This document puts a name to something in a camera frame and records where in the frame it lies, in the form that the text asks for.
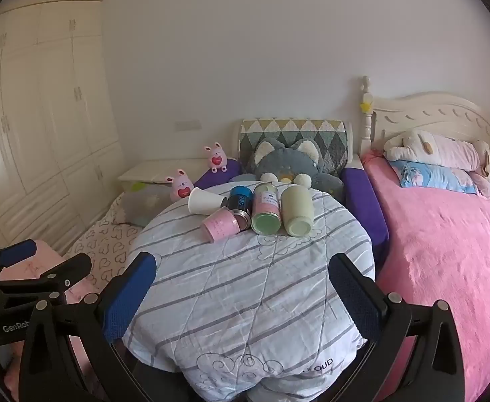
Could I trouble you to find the blue printed pillow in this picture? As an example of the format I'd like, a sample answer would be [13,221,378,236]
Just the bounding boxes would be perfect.
[389,159,478,195]

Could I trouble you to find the white carved headboard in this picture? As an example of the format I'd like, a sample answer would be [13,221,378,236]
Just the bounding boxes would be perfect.
[358,75,490,164]

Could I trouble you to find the heart patterned sheet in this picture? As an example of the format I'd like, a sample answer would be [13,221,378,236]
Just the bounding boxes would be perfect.
[67,193,145,294]

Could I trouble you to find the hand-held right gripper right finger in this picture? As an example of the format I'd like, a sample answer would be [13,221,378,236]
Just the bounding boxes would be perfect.
[295,253,467,402]

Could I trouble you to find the white striped quilt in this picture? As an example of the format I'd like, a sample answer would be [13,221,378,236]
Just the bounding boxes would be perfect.
[121,180,377,400]

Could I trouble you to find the pink fleece blanket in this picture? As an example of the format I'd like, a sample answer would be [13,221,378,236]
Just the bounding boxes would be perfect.
[360,151,490,402]

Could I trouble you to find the clear storage box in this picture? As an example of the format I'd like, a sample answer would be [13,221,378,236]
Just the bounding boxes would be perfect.
[119,180,174,227]

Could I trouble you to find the pink bunny plush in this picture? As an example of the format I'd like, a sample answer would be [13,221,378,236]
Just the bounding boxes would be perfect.
[204,142,229,173]
[167,169,194,202]

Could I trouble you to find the diamond patterned quilted cushion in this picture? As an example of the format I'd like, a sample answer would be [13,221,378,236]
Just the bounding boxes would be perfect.
[239,118,352,177]

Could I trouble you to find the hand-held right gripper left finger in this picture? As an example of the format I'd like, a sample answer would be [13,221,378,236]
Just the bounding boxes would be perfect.
[18,252,199,402]

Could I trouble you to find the white dog plush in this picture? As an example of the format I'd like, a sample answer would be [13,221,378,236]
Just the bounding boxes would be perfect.
[384,130,490,183]

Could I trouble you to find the blue and black can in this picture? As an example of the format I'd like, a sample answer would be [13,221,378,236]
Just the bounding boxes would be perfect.
[227,185,252,212]

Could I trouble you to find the pink cup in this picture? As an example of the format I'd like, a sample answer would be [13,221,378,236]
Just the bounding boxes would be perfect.
[200,208,239,244]

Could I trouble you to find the purple bed bumper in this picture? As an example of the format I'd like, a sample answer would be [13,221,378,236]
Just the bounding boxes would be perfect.
[193,158,242,190]
[340,166,390,266]

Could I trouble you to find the white nightstand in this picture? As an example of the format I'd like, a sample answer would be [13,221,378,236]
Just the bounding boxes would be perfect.
[117,158,212,185]

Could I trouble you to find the cream wardrobe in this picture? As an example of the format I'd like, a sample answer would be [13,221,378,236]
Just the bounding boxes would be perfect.
[0,0,125,256]

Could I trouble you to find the pink cloth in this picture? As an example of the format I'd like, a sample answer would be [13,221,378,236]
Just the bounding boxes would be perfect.
[0,239,103,402]

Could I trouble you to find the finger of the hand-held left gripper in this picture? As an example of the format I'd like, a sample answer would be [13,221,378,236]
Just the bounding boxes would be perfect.
[0,253,93,302]
[0,239,38,281]

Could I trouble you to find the pink and green can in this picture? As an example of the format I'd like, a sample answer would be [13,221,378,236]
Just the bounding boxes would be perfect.
[250,181,281,235]

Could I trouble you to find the white paper cup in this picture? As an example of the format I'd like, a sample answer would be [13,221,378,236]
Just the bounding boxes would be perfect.
[187,187,225,215]

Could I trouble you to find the pale green bottle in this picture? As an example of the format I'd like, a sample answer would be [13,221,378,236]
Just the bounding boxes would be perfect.
[280,185,313,237]

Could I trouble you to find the grey cat plush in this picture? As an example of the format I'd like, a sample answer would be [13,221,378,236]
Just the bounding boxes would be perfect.
[245,137,344,193]

